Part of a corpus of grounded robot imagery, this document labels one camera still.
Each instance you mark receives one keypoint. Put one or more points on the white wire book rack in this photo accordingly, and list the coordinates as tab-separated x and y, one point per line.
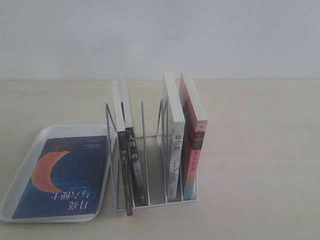
153	171

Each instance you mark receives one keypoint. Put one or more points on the dark brown spine book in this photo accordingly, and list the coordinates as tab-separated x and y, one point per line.
123	148

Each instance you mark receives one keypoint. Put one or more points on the red spine book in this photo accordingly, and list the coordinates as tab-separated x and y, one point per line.
194	132

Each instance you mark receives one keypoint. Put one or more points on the white plastic tray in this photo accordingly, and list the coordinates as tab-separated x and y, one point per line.
21	179

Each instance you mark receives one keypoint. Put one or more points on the white grey spine book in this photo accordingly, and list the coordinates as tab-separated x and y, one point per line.
173	133

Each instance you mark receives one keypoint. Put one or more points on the black grey spine book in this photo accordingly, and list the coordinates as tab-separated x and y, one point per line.
137	176

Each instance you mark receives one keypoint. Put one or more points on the blue moon cover book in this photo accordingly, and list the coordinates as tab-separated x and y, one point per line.
66	180

